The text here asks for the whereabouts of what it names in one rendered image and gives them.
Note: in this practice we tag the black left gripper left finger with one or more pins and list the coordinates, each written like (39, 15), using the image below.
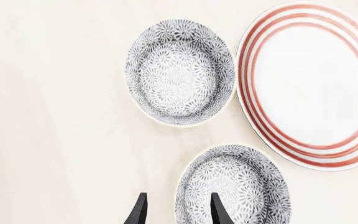
(138, 212)

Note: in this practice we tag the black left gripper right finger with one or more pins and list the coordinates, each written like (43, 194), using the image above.
(218, 213)

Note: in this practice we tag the black-and-white patterned bowl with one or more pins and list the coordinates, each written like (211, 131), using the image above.
(247, 182)
(179, 74)

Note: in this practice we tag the white plate with red rings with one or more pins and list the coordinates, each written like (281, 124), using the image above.
(312, 84)

